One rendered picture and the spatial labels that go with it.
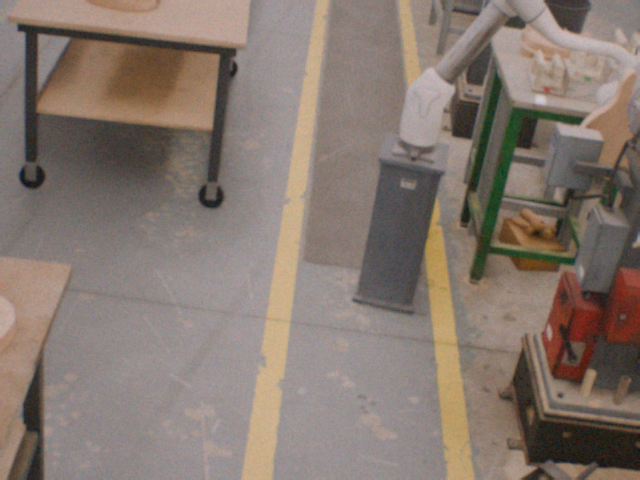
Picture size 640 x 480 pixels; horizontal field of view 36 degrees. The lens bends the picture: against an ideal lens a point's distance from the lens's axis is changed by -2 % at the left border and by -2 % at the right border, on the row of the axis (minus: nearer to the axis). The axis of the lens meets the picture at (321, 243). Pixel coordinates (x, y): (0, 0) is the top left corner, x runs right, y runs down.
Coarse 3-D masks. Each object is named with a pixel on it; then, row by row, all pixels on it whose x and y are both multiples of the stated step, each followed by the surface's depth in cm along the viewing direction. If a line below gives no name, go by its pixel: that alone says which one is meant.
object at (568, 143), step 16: (560, 128) 343; (576, 128) 345; (560, 144) 340; (576, 144) 340; (592, 144) 340; (560, 160) 343; (592, 160) 343; (544, 176) 352; (560, 176) 346; (576, 176) 346; (592, 176) 346
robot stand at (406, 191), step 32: (384, 160) 402; (416, 160) 404; (384, 192) 410; (416, 192) 408; (384, 224) 417; (416, 224) 414; (384, 256) 424; (416, 256) 422; (384, 288) 432; (416, 288) 449
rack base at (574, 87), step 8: (568, 64) 440; (584, 64) 444; (568, 72) 431; (568, 80) 427; (576, 80) 425; (592, 80) 426; (600, 80) 428; (568, 88) 427; (576, 88) 426; (584, 88) 426; (592, 88) 426; (568, 96) 428; (576, 96) 428; (584, 96) 428; (592, 96) 427
